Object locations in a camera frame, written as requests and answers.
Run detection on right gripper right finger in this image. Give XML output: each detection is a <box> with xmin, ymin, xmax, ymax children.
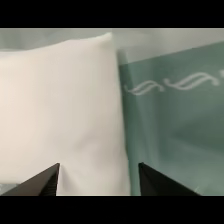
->
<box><xmin>138</xmin><ymin>161</ymin><xmax>202</xmax><ymax>197</ymax></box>

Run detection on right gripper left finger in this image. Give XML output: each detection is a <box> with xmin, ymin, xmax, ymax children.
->
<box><xmin>1</xmin><ymin>162</ymin><xmax>61</xmax><ymax>197</ymax></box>

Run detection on white shirt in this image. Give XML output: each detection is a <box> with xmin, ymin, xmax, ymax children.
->
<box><xmin>0</xmin><ymin>31</ymin><xmax>132</xmax><ymax>197</ymax></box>

